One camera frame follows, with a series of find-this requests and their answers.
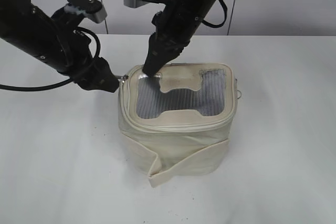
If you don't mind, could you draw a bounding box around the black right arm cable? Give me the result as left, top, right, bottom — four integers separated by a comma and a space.
202, 0, 228, 29

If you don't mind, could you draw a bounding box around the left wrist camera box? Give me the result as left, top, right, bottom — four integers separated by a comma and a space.
64, 0, 107, 24

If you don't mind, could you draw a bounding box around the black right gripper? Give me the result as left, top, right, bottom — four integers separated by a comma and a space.
143, 0, 210, 74

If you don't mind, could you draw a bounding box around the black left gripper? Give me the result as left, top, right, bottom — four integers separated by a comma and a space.
39, 8, 119, 93

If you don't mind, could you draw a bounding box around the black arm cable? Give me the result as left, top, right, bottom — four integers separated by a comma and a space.
202, 0, 228, 29
0, 27, 102, 91

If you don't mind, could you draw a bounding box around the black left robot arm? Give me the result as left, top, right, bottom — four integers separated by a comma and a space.
1, 0, 119, 93

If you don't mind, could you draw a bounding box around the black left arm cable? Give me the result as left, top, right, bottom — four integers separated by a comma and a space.
0, 27, 102, 91

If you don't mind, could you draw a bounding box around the cream bag with silver lid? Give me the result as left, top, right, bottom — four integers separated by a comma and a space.
119, 63, 238, 187

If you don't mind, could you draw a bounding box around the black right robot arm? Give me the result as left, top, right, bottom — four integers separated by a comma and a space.
143, 0, 216, 77

